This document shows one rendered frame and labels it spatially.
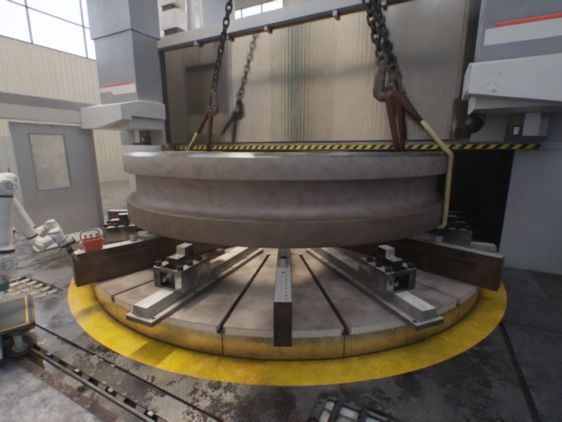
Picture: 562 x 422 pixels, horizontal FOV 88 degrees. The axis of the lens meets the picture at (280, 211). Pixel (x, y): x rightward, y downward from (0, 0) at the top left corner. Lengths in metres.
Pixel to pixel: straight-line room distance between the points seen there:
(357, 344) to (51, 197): 5.94
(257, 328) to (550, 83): 3.31
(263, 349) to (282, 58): 5.12
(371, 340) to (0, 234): 3.14
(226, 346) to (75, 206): 5.08
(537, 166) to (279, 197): 3.94
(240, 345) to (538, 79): 3.52
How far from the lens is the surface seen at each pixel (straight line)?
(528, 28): 4.15
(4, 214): 3.11
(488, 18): 4.16
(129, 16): 6.78
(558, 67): 3.68
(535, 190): 5.66
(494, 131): 4.54
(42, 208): 6.95
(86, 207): 7.30
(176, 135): 7.82
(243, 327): 2.71
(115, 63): 7.01
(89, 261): 3.95
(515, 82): 3.61
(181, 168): 3.16
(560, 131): 4.66
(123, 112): 6.14
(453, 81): 5.50
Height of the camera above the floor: 1.79
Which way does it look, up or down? 12 degrees down
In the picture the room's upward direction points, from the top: straight up
